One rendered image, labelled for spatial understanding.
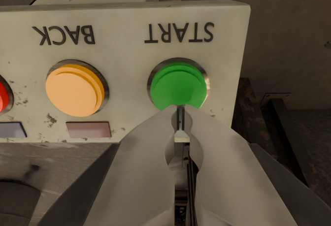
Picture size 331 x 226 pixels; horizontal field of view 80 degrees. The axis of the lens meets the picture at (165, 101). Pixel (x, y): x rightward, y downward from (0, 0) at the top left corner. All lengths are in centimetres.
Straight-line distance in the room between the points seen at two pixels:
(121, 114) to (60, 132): 6
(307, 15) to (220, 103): 79
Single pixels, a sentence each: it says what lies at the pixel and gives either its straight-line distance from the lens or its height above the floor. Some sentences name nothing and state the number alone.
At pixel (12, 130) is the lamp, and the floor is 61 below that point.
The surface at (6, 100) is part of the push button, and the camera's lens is 19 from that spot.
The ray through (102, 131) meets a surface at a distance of 18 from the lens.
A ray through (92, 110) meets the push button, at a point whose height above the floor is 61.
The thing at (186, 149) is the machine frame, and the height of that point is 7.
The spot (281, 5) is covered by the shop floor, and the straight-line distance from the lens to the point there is 86.
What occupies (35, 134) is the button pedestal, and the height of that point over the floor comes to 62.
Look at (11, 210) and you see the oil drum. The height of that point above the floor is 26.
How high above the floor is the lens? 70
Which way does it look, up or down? 40 degrees down
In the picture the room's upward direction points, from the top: 179 degrees counter-clockwise
